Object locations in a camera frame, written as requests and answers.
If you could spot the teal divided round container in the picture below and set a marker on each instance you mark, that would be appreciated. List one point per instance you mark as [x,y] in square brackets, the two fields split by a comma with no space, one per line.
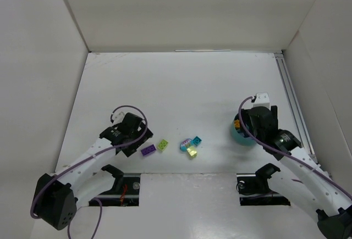
[240,137]

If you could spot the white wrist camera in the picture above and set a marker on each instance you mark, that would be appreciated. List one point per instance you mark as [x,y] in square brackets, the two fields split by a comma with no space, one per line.
[261,100]
[116,118]

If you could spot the long purple lego brick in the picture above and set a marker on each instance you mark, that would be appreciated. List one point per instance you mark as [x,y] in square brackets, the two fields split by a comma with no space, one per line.
[148,150]

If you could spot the teal square lego brick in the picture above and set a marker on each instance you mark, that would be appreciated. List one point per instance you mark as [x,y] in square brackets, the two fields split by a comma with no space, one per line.
[196,141]

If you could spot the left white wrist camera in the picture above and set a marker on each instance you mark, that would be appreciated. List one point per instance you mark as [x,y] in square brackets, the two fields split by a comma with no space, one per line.
[116,118]

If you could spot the teal flower face lego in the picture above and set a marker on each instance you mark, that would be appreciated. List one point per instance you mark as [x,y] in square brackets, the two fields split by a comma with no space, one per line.
[186,144]

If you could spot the lime green lego brick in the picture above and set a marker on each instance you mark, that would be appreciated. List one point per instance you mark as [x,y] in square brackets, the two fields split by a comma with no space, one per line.
[162,145]

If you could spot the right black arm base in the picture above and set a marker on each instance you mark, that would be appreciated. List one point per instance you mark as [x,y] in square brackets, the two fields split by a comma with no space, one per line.
[253,188]

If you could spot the pale yellow lego brick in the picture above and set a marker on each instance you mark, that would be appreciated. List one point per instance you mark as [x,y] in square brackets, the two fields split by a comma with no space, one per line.
[192,152]

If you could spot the yellow orange lego brick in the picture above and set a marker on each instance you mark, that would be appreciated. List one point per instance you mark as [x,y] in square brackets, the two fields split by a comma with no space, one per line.
[237,124]

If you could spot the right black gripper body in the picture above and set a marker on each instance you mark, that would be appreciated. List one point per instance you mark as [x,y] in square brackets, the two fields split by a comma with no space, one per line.
[246,130]

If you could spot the aluminium rail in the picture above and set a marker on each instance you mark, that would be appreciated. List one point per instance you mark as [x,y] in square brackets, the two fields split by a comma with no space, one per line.
[303,134]

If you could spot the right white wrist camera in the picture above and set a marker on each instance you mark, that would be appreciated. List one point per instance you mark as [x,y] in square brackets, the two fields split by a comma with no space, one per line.
[261,100]

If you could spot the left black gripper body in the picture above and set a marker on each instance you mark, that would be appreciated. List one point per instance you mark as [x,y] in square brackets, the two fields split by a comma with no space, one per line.
[140,142]

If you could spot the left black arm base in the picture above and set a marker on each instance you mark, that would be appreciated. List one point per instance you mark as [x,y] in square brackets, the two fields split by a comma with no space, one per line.
[124,192]

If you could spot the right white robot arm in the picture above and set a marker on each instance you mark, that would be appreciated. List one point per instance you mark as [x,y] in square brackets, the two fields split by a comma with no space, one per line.
[314,192]

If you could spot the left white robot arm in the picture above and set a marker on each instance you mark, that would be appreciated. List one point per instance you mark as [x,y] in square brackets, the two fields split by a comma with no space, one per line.
[58,196]

